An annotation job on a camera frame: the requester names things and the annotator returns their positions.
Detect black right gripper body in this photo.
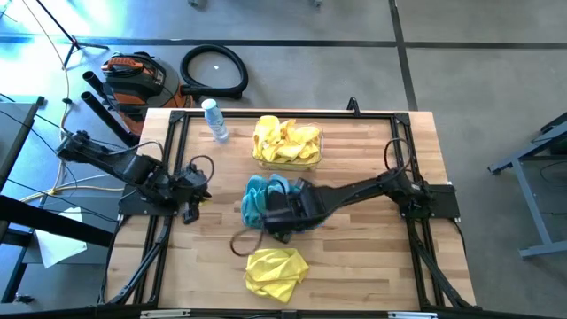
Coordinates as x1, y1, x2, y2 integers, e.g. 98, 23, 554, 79
264, 179, 327, 243

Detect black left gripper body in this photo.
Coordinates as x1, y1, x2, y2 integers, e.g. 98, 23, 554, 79
175, 164, 212, 207

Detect teal cloths in centre bin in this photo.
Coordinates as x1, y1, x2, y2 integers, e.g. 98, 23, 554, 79
237, 168, 316, 220

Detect yellow cloths in top bin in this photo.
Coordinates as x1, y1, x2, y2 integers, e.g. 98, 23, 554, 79
251, 121, 324, 173

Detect clear plastic water bottle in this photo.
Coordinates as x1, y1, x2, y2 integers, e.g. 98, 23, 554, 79
200, 97, 230, 144

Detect black rig base bar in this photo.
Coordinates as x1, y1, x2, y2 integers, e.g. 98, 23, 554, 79
0, 304, 567, 319

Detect black vacuum tube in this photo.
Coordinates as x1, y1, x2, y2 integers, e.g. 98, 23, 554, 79
80, 90, 142, 151
82, 69, 110, 101

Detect orange and black shop vacuum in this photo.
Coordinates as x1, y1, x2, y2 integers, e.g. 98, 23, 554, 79
100, 51, 195, 134

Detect white paper sheet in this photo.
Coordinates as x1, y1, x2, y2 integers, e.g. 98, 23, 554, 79
34, 206, 89, 269

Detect black tripod stand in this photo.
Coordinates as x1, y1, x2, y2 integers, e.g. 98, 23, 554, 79
35, 0, 111, 68

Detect dark grey side desk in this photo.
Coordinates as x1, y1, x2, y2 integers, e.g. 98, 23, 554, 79
0, 95, 46, 181

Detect grey metal stand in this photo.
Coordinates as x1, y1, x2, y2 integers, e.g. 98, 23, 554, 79
486, 111, 567, 260

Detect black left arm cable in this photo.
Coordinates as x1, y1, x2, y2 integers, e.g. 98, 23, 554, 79
189, 154, 216, 179

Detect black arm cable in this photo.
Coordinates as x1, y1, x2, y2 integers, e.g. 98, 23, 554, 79
229, 226, 266, 258
189, 154, 216, 179

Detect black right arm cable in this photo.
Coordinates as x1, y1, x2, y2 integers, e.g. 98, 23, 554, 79
229, 226, 266, 258

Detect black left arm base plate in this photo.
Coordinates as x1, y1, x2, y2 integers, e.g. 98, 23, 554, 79
118, 188, 183, 217

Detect black aluminium table frame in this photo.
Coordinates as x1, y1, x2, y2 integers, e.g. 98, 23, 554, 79
97, 108, 478, 311

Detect silver metal bracket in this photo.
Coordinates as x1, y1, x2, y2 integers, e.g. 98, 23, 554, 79
388, 311, 439, 319
140, 309, 191, 319

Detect yellow cable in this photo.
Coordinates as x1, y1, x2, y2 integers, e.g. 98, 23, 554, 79
19, 0, 126, 204

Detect black vacuum hose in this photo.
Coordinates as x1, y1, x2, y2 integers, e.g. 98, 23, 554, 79
179, 43, 250, 101

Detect black stand frame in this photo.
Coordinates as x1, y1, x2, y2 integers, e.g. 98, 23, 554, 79
0, 194, 115, 307

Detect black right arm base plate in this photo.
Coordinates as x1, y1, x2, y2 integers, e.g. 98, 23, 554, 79
396, 183, 462, 220

